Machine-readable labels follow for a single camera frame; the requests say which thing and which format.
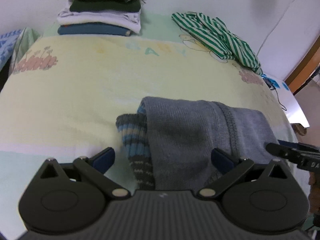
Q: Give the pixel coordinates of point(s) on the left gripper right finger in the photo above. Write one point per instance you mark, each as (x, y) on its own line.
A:
(232, 170)

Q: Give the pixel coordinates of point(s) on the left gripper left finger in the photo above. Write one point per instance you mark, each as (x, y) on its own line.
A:
(93, 170)

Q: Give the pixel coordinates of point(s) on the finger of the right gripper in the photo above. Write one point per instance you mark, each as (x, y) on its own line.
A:
(291, 143)
(282, 151)

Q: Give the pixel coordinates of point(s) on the grey knit sweater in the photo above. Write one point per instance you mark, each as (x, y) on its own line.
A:
(169, 142)

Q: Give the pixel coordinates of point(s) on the person right hand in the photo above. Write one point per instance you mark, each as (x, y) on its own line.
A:
(314, 196)

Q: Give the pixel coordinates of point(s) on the blue plastic object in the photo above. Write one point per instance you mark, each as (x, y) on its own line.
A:
(273, 83)

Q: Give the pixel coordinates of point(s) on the yellow baby blanket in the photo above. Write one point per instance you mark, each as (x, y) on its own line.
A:
(65, 93)

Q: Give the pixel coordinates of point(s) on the green white striped garment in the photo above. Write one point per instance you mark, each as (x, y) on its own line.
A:
(215, 36)

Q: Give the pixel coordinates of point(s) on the blue folded garment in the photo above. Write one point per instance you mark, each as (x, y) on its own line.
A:
(93, 28)

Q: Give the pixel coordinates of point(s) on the white folded garment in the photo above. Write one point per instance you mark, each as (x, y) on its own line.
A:
(128, 20)

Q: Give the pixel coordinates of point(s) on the blue patterned cloth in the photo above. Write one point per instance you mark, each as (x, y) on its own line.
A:
(10, 42)

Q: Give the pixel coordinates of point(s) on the dark green folded garment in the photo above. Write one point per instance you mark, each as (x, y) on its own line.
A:
(102, 5)

